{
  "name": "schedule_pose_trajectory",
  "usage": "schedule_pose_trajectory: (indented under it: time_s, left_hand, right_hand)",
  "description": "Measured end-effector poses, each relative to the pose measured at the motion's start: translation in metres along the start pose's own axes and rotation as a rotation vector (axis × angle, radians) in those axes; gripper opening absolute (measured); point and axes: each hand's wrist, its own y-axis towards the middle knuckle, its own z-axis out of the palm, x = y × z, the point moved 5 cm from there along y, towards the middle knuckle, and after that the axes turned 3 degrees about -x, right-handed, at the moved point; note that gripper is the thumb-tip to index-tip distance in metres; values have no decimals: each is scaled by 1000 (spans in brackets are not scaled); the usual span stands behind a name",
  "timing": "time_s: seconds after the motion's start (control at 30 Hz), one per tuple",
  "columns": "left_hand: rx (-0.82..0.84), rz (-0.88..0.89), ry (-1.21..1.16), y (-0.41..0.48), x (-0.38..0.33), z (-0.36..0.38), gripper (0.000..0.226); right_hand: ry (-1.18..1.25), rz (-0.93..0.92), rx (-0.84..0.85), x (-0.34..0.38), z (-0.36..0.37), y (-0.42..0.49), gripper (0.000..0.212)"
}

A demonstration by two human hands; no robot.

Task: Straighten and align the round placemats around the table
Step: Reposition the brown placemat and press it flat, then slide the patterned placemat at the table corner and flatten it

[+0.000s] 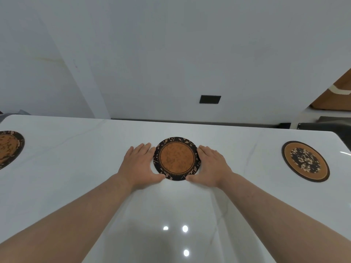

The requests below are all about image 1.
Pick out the person's left hand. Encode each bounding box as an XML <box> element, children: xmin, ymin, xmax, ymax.
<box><xmin>117</xmin><ymin>142</ymin><xmax>166</xmax><ymax>191</ymax></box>

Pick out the person's right hand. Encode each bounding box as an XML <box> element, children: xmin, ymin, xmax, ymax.
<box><xmin>185</xmin><ymin>145</ymin><xmax>234</xmax><ymax>189</ymax></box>

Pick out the black leaf-rim brown mat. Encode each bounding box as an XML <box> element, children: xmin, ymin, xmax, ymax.
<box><xmin>152</xmin><ymin>136</ymin><xmax>201</xmax><ymax>182</ymax></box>

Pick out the black-brown branch pattern mat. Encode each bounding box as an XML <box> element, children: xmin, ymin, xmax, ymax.
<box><xmin>0</xmin><ymin>130</ymin><xmax>26</xmax><ymax>171</ymax></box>

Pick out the person's left forearm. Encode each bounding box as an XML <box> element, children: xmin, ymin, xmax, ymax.
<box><xmin>0</xmin><ymin>174</ymin><xmax>135</xmax><ymax>263</ymax></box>

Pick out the person's right forearm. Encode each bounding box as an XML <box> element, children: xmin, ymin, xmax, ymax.
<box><xmin>218</xmin><ymin>172</ymin><xmax>351</xmax><ymax>263</ymax></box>

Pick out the white marble table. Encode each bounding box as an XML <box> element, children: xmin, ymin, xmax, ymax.
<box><xmin>0</xmin><ymin>114</ymin><xmax>351</xmax><ymax>263</ymax></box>

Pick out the taped cardboard box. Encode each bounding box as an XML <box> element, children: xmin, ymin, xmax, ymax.
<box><xmin>310</xmin><ymin>68</ymin><xmax>351</xmax><ymax>111</ymax></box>

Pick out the black wall socket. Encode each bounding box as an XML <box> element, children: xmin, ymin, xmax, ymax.
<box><xmin>199</xmin><ymin>95</ymin><xmax>222</xmax><ymax>105</ymax></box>

